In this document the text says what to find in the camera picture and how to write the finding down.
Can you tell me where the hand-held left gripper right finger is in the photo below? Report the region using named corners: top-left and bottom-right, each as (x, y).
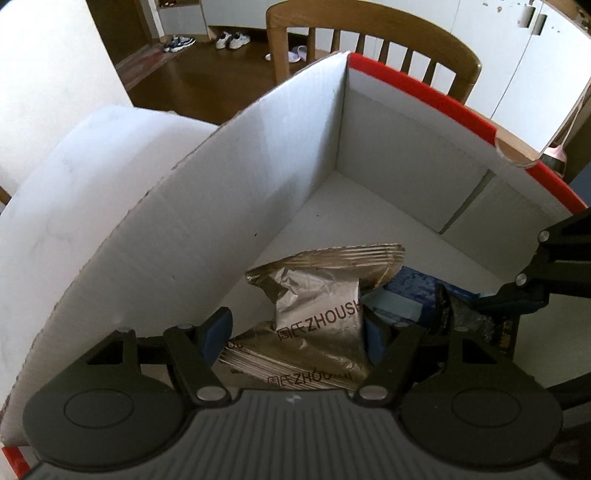
top-left (353, 318), bottom-right (532, 409)

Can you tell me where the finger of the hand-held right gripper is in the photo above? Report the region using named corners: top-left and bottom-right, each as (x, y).
top-left (471, 210), bottom-right (591, 319)

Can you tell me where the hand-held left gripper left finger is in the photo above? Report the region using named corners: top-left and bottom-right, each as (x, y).
top-left (74, 308), bottom-right (232, 407)

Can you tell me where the beige foil snack packet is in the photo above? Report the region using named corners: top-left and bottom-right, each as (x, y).
top-left (219, 242), bottom-right (407, 391)

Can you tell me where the black gold snack packet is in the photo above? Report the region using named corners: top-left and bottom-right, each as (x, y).
top-left (427, 281), bottom-right (513, 358)

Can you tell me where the red and white cardboard box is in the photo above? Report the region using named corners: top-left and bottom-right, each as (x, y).
top-left (0, 51), bottom-right (589, 478)

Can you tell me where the blue packet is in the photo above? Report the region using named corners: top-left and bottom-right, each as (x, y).
top-left (369, 265), bottom-right (483, 324)

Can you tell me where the wooden slat-back chair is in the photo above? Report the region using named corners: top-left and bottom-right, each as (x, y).
top-left (265, 0), bottom-right (481, 104)

